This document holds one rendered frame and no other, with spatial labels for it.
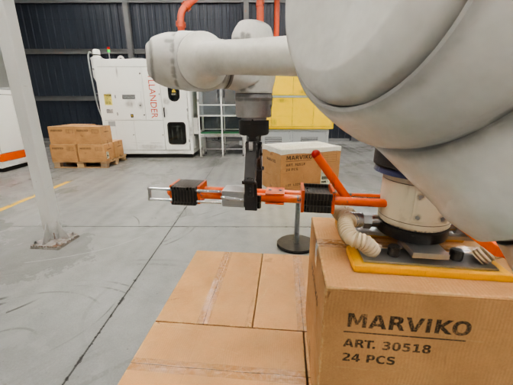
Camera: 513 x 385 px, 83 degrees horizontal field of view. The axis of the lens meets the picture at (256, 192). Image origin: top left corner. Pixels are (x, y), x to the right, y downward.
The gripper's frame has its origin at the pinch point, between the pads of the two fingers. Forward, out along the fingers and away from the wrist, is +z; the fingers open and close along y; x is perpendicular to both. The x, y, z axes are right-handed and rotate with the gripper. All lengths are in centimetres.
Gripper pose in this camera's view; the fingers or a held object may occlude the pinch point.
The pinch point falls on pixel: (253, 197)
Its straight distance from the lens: 77.9
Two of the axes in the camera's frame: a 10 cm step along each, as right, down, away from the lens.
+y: 1.0, -2.9, 9.5
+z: 0.0, 9.6, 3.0
